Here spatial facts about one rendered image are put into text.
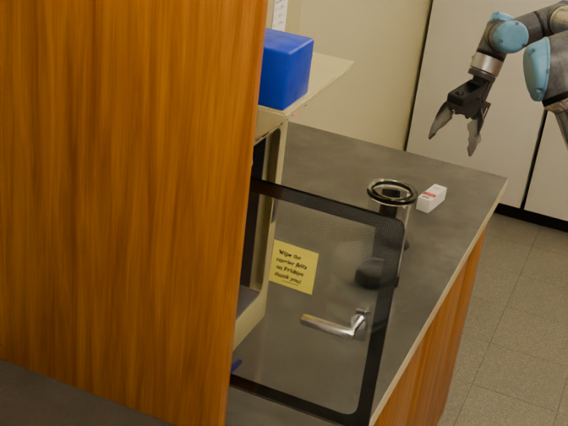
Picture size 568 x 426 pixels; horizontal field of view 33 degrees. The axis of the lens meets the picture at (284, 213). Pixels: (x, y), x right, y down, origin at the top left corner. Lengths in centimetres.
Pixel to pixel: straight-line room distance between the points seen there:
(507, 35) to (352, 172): 61
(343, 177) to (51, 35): 132
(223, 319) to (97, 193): 28
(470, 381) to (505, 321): 48
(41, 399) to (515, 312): 265
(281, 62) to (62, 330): 63
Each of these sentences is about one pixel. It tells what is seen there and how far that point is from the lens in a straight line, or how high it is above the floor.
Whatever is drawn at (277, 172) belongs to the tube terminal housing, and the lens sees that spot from 182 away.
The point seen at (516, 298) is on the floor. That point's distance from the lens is 416.
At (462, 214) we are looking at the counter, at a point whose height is 94.
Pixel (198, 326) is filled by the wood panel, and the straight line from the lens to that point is 156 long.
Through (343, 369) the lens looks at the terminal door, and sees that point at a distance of 159.
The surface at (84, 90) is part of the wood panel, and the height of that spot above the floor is 150.
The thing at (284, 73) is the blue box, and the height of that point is 157.
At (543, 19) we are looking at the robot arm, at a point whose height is 147.
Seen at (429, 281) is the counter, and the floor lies 94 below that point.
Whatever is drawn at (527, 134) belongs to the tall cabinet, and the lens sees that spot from 466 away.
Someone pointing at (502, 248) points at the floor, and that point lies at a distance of 454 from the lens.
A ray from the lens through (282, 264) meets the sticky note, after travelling 153.
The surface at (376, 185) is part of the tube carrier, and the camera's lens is 210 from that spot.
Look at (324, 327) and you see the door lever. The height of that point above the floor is 120.
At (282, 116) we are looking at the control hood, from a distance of 144.
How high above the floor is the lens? 202
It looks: 27 degrees down
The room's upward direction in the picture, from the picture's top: 7 degrees clockwise
